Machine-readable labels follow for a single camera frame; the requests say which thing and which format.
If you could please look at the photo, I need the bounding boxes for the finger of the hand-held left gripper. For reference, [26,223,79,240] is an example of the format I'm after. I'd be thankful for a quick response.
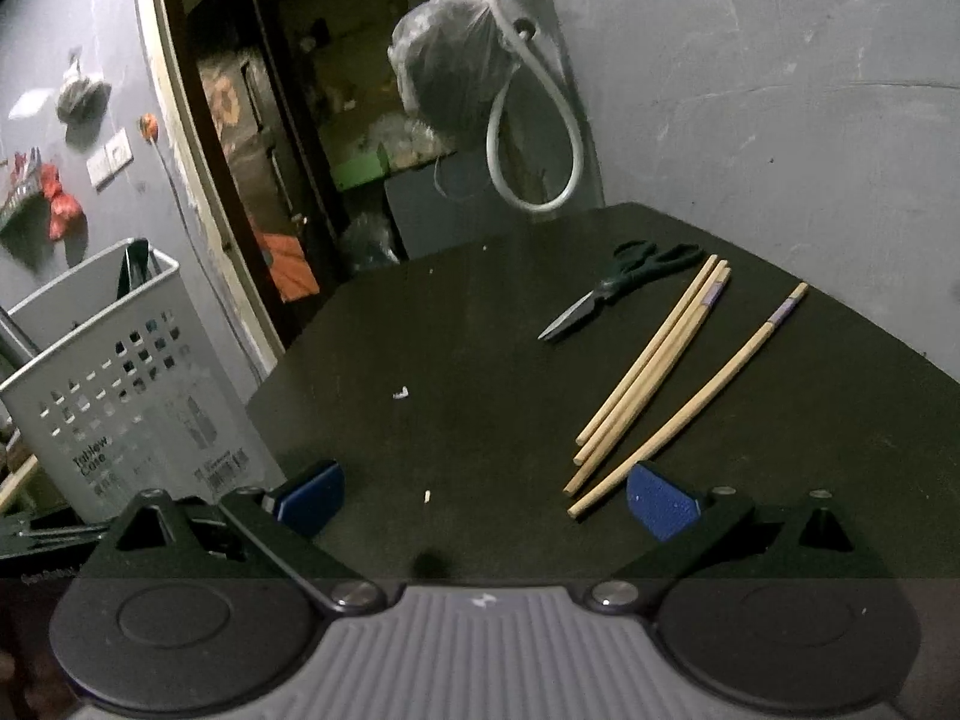
[0,514,113,560]

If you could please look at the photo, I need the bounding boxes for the hanging food bag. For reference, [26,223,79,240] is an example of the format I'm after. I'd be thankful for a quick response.
[56,52,112,125]

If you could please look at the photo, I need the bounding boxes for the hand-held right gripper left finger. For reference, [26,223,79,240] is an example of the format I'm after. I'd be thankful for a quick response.
[90,460,391,614]

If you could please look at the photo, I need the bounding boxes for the white hose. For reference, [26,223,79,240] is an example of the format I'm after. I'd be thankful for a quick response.
[486,19,586,212]

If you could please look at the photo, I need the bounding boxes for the wooden kitchen counter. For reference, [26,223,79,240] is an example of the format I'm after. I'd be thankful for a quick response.
[0,454,40,515]

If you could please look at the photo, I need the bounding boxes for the white wall switch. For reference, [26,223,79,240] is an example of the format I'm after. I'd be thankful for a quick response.
[86,130,134,188]

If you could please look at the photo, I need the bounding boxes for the storage shelf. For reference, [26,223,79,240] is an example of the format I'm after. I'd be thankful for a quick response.
[259,0,481,188]

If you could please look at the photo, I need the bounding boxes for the green box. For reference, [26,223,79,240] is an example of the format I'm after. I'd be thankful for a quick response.
[332,152,391,191]

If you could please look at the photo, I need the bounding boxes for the white perforated utensil basket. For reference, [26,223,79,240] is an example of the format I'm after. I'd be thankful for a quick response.
[0,238,287,526]

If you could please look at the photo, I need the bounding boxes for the crumpled plastic bag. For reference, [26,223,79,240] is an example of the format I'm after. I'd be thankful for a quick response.
[337,211,402,275]

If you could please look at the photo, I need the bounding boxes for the large red mesh bag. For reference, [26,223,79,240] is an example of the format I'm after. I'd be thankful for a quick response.
[49,193,83,239]

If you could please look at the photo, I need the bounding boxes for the metal wall rack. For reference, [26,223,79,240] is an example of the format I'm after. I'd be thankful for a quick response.
[0,150,46,230]

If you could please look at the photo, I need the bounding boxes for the plain wooden chopstick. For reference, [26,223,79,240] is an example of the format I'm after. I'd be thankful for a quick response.
[574,255,717,445]
[573,261,730,464]

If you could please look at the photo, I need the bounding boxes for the dark plastic bag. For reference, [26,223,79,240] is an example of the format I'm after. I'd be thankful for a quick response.
[388,0,518,140]

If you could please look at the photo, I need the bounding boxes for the grey cabinet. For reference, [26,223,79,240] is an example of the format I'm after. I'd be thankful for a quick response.
[384,146,518,260]

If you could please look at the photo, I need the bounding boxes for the white cord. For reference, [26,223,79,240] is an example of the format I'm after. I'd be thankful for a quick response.
[154,141,233,301]

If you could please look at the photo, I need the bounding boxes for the green-handled scissors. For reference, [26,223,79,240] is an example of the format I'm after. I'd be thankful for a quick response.
[536,240,706,344]

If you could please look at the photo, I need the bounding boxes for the dark wooden door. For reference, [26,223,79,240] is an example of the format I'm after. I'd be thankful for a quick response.
[184,0,338,301]

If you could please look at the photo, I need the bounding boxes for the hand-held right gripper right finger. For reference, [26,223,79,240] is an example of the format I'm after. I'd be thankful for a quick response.
[574,463,884,614]

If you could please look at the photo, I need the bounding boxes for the white door frame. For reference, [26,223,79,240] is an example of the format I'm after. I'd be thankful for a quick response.
[131,0,290,391]

